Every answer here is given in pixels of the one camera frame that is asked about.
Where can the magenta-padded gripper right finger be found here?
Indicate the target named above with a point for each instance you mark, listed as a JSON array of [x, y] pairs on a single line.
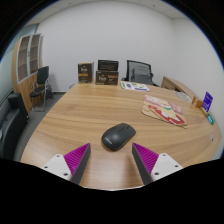
[[163, 165]]

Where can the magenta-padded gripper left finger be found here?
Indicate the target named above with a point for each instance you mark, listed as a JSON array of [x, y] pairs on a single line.
[[60, 165]]

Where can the black computer mouse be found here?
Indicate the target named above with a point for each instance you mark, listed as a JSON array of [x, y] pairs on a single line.
[[118, 136]]

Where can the cartoon-print mouse pad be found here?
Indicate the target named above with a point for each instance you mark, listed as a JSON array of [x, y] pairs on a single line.
[[163, 110]]

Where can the small white round object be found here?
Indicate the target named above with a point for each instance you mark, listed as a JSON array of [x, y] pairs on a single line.
[[212, 138]]

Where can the black sofa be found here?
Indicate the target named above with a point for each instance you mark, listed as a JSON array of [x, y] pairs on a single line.
[[11, 126]]

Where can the small green box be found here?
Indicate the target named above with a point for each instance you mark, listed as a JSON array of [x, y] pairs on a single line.
[[210, 119]]

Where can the small orange box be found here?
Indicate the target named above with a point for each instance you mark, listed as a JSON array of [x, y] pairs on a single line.
[[197, 102]]

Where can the round grey disc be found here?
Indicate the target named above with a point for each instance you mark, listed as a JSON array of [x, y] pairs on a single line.
[[184, 96]]

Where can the purple standing card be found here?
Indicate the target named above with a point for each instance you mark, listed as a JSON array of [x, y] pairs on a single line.
[[207, 101]]

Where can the wooden side desk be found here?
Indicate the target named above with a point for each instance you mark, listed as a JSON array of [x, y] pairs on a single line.
[[175, 85]]

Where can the white printed paper sheet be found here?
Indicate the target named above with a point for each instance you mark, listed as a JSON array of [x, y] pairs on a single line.
[[134, 86]]

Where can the wooden shelf cabinet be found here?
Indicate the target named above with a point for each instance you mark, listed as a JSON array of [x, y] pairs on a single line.
[[20, 86]]

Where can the black visitor chair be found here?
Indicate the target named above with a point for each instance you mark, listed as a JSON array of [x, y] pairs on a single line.
[[42, 76]]

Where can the grey mesh office chair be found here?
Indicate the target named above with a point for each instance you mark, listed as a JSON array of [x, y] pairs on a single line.
[[140, 72]]

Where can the tall brown cardboard box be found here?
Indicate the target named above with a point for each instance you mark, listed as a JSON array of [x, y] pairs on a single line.
[[85, 72]]

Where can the wide brown cardboard box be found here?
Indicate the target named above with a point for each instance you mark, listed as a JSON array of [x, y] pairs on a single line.
[[107, 78]]

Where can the black cardboard box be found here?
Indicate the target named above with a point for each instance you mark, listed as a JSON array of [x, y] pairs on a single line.
[[108, 65]]

